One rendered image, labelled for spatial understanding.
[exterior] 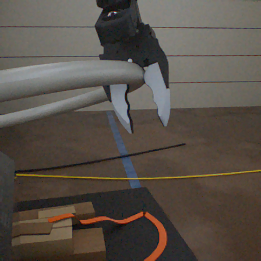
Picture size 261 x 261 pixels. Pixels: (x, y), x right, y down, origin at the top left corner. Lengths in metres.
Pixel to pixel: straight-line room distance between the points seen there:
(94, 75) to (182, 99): 5.87
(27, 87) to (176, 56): 5.79
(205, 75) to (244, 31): 1.09
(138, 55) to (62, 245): 1.53
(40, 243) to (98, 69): 1.58
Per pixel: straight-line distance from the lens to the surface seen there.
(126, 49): 0.46
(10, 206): 1.32
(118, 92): 0.47
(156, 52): 0.46
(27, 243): 1.88
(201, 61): 6.24
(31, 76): 0.32
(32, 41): 5.89
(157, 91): 0.46
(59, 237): 1.87
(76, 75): 0.34
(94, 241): 1.99
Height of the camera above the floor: 1.24
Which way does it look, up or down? 16 degrees down
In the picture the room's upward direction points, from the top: straight up
